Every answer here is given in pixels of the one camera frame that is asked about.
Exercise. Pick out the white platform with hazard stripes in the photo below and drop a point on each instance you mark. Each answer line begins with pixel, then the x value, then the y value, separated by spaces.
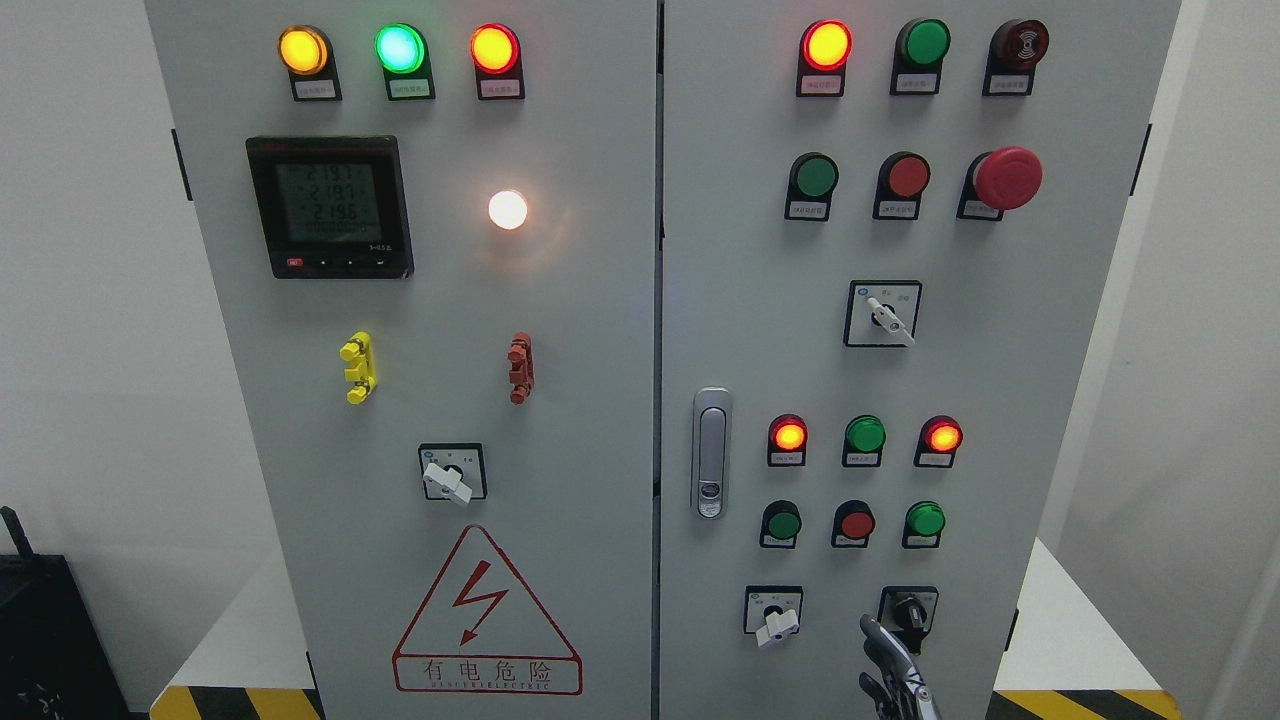
pixel 1064 660

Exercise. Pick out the green lit indicator light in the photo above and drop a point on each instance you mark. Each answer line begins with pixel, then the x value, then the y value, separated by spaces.
pixel 405 62

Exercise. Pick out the red electric hazard warning sticker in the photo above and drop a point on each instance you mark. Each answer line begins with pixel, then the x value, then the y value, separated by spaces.
pixel 480 629

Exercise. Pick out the white selector switch lower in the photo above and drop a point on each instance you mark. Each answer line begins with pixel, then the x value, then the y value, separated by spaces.
pixel 772 613

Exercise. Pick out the white selector switch upper right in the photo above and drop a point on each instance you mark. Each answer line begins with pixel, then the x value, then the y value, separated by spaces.
pixel 882 313

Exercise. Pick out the yellow terminal connector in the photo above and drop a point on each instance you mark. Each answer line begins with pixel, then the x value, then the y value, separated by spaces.
pixel 360 370

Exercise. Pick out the red push button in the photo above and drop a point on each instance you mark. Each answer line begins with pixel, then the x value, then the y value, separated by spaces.
pixel 901 181
pixel 852 524

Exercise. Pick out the red push button lower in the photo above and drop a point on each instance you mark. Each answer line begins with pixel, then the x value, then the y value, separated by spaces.
pixel 852 524

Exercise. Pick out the red lit indicator top right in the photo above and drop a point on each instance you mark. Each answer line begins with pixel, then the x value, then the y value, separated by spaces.
pixel 824 51

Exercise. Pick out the white selector switch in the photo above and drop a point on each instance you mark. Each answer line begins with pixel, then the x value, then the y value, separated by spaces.
pixel 882 313
pixel 772 613

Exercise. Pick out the white selector switch left door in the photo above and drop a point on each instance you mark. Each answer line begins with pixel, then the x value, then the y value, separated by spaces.
pixel 455 473

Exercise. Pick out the silver door handle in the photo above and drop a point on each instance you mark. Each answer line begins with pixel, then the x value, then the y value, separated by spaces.
pixel 711 415

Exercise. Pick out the green push button upper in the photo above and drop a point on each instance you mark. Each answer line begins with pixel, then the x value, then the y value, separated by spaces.
pixel 811 182

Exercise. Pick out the dark red buzzer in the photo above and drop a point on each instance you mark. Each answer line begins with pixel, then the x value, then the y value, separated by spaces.
pixel 1016 48

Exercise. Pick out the green push button lower right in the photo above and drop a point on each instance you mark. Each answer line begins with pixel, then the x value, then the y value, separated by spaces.
pixel 923 526

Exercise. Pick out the red lit indicator middle right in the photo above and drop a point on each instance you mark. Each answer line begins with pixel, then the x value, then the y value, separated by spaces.
pixel 937 443

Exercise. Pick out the green indicator top right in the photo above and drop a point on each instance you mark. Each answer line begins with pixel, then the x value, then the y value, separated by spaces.
pixel 920 50

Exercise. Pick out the grey cabinet door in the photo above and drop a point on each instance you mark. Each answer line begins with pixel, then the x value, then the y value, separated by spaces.
pixel 569 472
pixel 757 304

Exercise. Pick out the green indicator middle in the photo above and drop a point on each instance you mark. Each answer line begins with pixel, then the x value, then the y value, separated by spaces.
pixel 863 442

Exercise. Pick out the yellow indicator light top left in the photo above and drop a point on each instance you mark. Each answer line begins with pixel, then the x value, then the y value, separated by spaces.
pixel 312 69

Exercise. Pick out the grey left cabinet door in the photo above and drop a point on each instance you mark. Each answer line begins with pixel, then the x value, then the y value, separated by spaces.
pixel 569 472

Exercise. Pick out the red emergency stop mushroom button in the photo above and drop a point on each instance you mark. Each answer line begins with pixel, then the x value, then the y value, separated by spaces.
pixel 999 181

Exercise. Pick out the white lit indicator light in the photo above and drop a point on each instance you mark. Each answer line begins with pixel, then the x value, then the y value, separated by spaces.
pixel 508 209

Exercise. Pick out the red lit indicator middle left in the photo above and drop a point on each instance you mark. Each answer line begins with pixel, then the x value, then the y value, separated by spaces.
pixel 786 442

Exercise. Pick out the red terminal connector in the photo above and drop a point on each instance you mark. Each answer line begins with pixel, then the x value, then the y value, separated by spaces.
pixel 521 371

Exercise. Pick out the red lit indicator light left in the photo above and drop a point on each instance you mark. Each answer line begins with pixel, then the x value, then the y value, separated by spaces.
pixel 497 57

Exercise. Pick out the grey right cabinet door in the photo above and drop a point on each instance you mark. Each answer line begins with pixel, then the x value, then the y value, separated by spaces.
pixel 757 304

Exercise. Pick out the black selector switch lower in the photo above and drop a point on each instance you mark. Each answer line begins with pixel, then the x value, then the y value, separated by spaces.
pixel 907 611

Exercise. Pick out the red push button upper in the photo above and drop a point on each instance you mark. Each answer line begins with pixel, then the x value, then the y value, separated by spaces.
pixel 901 181

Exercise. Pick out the black device with antenna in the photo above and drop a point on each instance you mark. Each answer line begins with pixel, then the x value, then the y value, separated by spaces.
pixel 53 665

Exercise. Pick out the black digital power meter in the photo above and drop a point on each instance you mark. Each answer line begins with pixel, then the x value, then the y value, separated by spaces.
pixel 332 207

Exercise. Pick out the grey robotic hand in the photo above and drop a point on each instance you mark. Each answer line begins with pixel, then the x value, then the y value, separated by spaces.
pixel 903 694

